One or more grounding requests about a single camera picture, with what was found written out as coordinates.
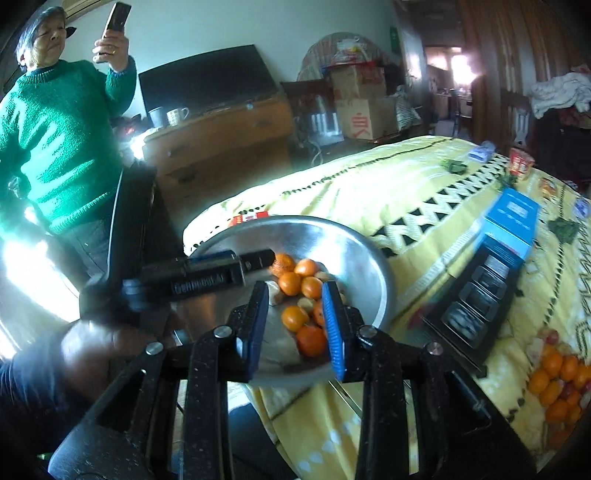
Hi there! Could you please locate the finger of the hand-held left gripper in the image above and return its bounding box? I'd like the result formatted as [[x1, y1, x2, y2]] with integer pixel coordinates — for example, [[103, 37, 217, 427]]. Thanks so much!
[[187, 248, 277, 274]]

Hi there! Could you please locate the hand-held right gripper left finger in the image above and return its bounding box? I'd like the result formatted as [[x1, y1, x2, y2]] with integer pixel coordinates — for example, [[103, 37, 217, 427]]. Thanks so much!
[[48, 280, 270, 480]]

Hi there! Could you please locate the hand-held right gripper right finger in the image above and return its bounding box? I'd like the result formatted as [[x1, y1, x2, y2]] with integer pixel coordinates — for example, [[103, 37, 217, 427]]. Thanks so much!
[[322, 280, 539, 480]]

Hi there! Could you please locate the peeled banana chunk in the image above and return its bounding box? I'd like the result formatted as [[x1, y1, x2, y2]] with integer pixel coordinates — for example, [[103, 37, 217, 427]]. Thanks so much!
[[526, 337, 548, 365], [263, 318, 301, 370]]

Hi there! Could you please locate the pile of oranges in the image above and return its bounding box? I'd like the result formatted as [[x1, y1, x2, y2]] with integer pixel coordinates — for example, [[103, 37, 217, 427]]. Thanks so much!
[[268, 253, 331, 358], [526, 344, 591, 444]]

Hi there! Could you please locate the steel bowl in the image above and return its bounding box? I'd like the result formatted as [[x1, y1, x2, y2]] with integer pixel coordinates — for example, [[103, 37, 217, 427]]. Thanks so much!
[[187, 215, 398, 386]]

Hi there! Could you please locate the person's left forearm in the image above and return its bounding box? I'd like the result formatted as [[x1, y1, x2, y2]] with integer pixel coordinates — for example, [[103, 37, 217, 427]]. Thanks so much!
[[0, 330, 93, 462]]

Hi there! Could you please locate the person's left hand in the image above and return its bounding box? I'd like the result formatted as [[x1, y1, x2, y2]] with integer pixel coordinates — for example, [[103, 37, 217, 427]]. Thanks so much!
[[59, 320, 160, 370]]

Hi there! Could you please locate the red cigarette packet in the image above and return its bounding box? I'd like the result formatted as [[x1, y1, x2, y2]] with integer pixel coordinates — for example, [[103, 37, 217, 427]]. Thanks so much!
[[228, 210, 269, 229]]

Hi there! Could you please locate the wooden dresser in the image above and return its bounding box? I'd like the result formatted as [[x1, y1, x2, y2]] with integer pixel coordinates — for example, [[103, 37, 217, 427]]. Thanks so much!
[[141, 90, 294, 232]]

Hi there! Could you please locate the white router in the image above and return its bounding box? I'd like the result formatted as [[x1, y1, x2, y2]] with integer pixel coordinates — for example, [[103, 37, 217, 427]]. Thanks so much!
[[309, 111, 342, 146]]

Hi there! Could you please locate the black windowed gift box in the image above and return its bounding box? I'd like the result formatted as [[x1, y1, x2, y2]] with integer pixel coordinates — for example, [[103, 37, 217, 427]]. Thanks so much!
[[422, 249, 527, 379]]

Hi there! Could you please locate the yellow patterned bed sheet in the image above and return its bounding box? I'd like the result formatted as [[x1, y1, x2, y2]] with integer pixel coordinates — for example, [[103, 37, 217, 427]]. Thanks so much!
[[182, 136, 591, 480]]

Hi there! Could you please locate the dark wooden chair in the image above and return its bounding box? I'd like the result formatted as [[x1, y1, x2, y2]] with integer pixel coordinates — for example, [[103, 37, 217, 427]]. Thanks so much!
[[279, 78, 338, 139]]

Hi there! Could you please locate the cardboard box with red print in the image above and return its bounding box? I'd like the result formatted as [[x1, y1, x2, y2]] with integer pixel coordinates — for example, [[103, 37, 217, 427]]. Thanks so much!
[[335, 95, 400, 141]]

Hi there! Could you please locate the black television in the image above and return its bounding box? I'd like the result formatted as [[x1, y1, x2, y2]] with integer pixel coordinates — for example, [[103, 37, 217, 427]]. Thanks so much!
[[137, 45, 278, 118]]

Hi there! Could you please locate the blue green printed carton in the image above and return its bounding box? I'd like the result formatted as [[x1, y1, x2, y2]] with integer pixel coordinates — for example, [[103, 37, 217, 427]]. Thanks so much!
[[475, 187, 541, 273]]

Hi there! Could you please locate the patterned woven bag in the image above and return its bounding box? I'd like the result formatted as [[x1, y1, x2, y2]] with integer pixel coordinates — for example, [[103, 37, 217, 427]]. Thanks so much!
[[392, 88, 423, 134]]

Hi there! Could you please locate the large round patterned panel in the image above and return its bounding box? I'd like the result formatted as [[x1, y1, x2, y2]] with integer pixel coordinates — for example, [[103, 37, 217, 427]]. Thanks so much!
[[295, 31, 393, 84]]

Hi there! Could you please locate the white plastic bag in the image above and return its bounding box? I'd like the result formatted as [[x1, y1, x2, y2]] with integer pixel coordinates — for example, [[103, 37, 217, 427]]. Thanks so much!
[[330, 37, 377, 68]]

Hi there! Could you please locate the red instant noodle cup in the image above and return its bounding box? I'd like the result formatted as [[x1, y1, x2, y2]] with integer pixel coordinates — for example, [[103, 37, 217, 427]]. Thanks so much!
[[509, 148, 536, 181]]

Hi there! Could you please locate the white door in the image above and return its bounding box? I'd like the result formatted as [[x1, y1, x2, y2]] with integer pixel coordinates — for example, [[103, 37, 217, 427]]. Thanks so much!
[[392, 0, 423, 107]]

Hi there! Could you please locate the black smartphone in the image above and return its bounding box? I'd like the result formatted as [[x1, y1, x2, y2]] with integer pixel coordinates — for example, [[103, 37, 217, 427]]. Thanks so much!
[[102, 2, 132, 40]]

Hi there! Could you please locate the wooden chair with white sticker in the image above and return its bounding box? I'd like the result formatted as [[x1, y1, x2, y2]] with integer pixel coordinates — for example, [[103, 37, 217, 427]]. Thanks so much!
[[501, 88, 536, 148]]

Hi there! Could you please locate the wooden wardrobe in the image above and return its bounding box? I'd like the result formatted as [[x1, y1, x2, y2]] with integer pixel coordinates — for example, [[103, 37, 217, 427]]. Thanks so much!
[[457, 0, 591, 139]]

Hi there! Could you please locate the pile of clothes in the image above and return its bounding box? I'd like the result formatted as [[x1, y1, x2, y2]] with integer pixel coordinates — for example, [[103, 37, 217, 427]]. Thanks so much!
[[526, 65, 591, 185]]

